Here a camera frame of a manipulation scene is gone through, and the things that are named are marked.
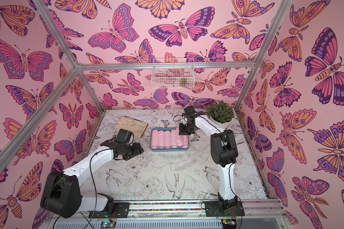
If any pink trash bag roll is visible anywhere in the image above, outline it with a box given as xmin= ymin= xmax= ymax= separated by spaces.
xmin=151 ymin=129 xmax=159 ymax=149
xmin=182 ymin=135 xmax=189 ymax=148
xmin=164 ymin=131 xmax=172 ymax=149
xmin=158 ymin=131 xmax=165 ymax=149
xmin=175 ymin=127 xmax=183 ymax=147
xmin=171 ymin=129 xmax=177 ymax=148

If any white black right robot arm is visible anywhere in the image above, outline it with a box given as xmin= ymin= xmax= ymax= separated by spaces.
xmin=179 ymin=106 xmax=245 ymax=216

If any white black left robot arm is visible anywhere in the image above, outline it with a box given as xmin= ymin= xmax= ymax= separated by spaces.
xmin=40 ymin=129 xmax=144 ymax=219

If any blue plastic storage box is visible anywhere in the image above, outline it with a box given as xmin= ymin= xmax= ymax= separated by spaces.
xmin=150 ymin=127 xmax=189 ymax=152

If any cream work glove red cuff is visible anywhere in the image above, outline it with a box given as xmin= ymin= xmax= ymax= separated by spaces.
xmin=115 ymin=117 xmax=148 ymax=138

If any green plant in white pot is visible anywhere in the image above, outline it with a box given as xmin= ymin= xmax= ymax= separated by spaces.
xmin=207 ymin=100 xmax=235 ymax=129

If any white wire wall basket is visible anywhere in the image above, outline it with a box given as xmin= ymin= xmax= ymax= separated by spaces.
xmin=150 ymin=58 xmax=196 ymax=90

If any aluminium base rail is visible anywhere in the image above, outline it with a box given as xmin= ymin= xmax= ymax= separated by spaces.
xmin=51 ymin=198 xmax=284 ymax=219

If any aluminium frame top bar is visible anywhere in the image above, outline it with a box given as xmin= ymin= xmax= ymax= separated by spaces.
xmin=78 ymin=61 xmax=256 ymax=71

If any aluminium frame post right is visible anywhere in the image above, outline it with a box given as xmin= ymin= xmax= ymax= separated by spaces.
xmin=235 ymin=0 xmax=292 ymax=112

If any aluminium frame post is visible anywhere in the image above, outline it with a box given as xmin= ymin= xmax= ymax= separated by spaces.
xmin=235 ymin=0 xmax=292 ymax=112
xmin=32 ymin=1 xmax=104 ymax=113

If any aluminium frame post left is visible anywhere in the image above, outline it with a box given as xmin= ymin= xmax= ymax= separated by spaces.
xmin=32 ymin=1 xmax=104 ymax=113

